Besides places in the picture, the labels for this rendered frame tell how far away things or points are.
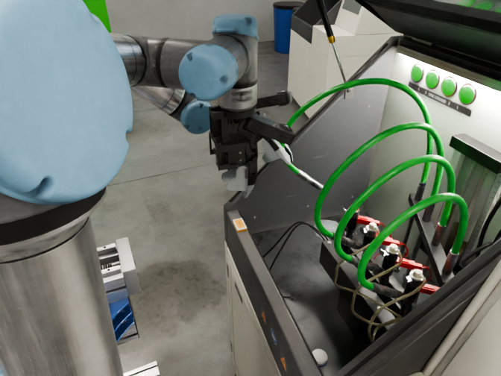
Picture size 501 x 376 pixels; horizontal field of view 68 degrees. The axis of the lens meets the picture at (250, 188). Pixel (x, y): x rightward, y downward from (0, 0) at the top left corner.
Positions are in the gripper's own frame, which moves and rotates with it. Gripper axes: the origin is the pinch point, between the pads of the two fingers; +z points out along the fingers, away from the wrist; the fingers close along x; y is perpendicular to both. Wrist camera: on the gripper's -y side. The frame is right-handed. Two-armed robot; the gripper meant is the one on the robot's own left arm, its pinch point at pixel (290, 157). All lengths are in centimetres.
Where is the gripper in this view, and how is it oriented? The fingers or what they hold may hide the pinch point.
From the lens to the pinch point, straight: 97.6
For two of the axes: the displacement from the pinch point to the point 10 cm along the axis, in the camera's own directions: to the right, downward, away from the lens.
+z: 6.1, 7.9, 0.9
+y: -7.4, 5.2, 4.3
